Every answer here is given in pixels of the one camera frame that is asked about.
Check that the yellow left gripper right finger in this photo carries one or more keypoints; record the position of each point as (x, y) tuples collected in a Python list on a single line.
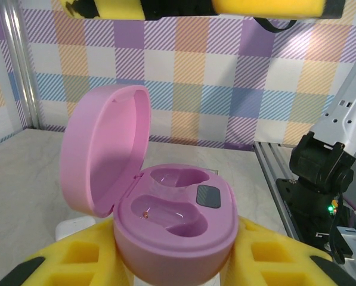
[(273, 256)]

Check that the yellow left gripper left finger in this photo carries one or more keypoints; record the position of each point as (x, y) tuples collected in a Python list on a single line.
[(76, 253)]

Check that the pink earbud charging case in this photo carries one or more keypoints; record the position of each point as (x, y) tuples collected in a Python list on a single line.
[(106, 149)]

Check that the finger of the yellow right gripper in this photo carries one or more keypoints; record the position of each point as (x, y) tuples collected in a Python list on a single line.
[(270, 7), (118, 9)]

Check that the aluminium frame post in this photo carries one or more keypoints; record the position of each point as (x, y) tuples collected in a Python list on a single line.
[(22, 74)]

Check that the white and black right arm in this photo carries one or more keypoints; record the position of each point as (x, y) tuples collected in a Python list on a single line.
[(318, 167)]

